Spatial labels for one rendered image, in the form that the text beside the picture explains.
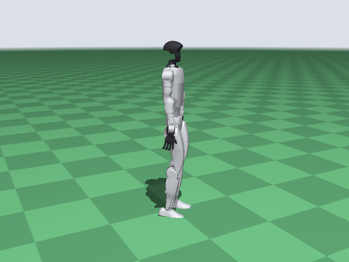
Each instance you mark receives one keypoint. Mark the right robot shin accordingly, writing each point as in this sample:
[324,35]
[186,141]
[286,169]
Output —
[172,183]

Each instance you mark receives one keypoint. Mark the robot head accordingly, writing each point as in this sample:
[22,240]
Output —
[173,47]

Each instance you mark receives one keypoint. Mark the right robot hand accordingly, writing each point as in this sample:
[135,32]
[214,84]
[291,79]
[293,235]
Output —
[170,139]

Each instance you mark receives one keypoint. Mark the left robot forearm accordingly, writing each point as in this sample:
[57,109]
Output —
[181,112]

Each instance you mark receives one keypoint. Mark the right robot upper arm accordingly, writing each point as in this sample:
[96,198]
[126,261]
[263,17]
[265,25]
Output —
[167,78]

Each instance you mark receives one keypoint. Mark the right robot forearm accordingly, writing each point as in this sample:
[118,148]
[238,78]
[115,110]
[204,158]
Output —
[169,111]

